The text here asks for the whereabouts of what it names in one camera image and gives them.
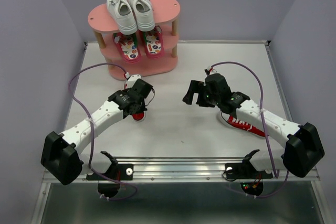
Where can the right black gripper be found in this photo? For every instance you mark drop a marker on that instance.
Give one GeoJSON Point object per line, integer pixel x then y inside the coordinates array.
{"type": "Point", "coordinates": [196, 86]}

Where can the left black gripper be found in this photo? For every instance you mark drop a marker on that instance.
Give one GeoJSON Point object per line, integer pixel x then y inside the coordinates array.
{"type": "Point", "coordinates": [143, 107]}

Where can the red canvas sneaker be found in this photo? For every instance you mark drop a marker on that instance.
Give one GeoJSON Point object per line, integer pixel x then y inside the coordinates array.
{"type": "Point", "coordinates": [234, 123]}
{"type": "Point", "coordinates": [140, 115]}

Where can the pink patterned flip-flop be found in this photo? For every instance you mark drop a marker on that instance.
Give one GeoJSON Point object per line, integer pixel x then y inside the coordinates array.
{"type": "Point", "coordinates": [127, 46]}
{"type": "Point", "coordinates": [153, 42]}

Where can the white sneaker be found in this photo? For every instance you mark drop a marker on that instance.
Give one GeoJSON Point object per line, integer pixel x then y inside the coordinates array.
{"type": "Point", "coordinates": [120, 11]}
{"type": "Point", "coordinates": [144, 16]}

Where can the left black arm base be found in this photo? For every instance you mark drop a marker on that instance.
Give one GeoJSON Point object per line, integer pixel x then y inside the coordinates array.
{"type": "Point", "coordinates": [113, 178]}

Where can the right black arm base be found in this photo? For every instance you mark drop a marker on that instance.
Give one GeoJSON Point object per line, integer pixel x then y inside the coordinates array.
{"type": "Point", "coordinates": [244, 174]}

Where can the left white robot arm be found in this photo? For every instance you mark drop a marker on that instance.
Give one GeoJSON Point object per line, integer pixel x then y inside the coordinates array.
{"type": "Point", "coordinates": [61, 152]}

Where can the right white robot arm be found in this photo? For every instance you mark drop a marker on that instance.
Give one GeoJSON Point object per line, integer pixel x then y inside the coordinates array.
{"type": "Point", "coordinates": [301, 147]}

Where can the pink three-tier shoe shelf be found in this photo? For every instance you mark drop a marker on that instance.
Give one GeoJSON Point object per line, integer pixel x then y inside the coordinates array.
{"type": "Point", "coordinates": [166, 14]}

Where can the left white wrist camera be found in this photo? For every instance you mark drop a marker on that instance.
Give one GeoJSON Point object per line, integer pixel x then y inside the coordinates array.
{"type": "Point", "coordinates": [132, 80]}

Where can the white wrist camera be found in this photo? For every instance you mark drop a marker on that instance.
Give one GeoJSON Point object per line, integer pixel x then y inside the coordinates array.
{"type": "Point", "coordinates": [209, 71]}
{"type": "Point", "coordinates": [132, 80]}

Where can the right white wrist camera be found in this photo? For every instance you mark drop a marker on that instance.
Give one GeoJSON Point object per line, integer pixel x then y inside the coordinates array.
{"type": "Point", "coordinates": [209, 71]}

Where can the aluminium front rail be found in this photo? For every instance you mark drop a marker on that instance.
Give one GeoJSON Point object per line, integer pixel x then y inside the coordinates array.
{"type": "Point", "coordinates": [179, 170]}

